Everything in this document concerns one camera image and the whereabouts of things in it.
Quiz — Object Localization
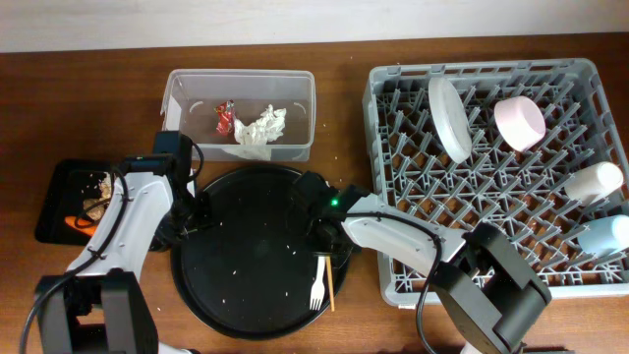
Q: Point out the wooden chopstick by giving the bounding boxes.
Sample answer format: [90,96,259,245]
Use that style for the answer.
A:
[324,255,335,313]

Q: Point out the white plastic fork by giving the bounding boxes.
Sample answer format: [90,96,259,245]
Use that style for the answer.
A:
[310,256,325,311]

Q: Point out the white napkin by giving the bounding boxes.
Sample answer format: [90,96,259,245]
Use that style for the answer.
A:
[223,104,287,161]

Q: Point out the orange carrot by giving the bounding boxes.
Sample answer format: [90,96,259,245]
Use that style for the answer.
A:
[64,216,98,237]

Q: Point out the red snack wrapper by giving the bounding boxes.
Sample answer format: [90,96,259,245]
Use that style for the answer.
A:
[214,100,236,136]

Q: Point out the white speckled plate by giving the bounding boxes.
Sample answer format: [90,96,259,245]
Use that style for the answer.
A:
[429,77,472,163]

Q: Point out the white cup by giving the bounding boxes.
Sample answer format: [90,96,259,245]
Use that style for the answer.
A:
[564,161,624,207]

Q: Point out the light blue cup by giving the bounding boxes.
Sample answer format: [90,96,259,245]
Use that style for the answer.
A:
[577,214,629,258]

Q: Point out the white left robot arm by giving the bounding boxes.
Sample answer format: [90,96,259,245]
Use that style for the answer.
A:
[19,131,209,353]

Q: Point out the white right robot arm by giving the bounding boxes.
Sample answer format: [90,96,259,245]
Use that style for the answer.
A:
[290,171,552,353]

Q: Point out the grey dishwasher rack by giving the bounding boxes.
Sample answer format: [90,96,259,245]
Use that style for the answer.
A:
[363,58,628,299]

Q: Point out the black round tray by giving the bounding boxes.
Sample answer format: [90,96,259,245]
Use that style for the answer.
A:
[171,164,323,340]

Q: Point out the peanut shells food scraps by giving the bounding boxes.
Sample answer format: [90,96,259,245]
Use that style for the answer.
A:
[82,172,112,221]

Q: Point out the clear plastic bin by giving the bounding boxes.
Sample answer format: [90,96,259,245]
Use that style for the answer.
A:
[160,69,316,162]

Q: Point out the black rectangular tray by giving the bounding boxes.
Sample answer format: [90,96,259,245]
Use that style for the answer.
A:
[34,159,111,246]

